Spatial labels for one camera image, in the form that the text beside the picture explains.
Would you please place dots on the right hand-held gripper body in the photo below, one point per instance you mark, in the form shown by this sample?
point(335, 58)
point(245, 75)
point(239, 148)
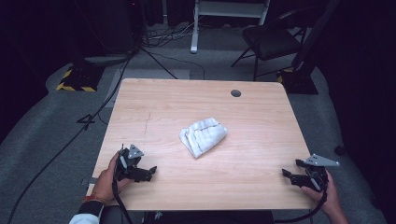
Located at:
point(313, 179)

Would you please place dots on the person's left hand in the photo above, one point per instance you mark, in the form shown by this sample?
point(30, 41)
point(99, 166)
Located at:
point(104, 185)

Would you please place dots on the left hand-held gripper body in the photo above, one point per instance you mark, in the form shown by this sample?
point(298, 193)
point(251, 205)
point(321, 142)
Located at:
point(129, 169)

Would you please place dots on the grey tape strip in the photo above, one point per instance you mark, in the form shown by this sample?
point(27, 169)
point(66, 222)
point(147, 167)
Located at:
point(90, 180)

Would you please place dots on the round grey table grommet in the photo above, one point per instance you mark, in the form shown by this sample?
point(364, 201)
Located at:
point(236, 93)

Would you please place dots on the black caster wheel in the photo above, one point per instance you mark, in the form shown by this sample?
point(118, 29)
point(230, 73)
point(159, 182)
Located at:
point(340, 150)

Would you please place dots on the person's right hand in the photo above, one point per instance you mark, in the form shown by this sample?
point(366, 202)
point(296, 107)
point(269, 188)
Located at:
point(330, 199)

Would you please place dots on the black folding chair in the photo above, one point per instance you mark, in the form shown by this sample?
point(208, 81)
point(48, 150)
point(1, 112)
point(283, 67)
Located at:
point(269, 40)

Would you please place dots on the white desk frame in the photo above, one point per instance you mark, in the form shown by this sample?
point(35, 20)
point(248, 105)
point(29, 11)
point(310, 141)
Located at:
point(227, 9)

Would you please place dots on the black slanted stand with base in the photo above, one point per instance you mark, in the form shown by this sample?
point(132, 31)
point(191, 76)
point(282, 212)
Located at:
point(300, 74)

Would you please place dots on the white towel with dark stripe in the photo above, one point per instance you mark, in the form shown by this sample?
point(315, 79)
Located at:
point(204, 137)

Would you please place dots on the stand base with hazard tape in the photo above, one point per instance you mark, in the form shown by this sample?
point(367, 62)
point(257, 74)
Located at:
point(79, 79)

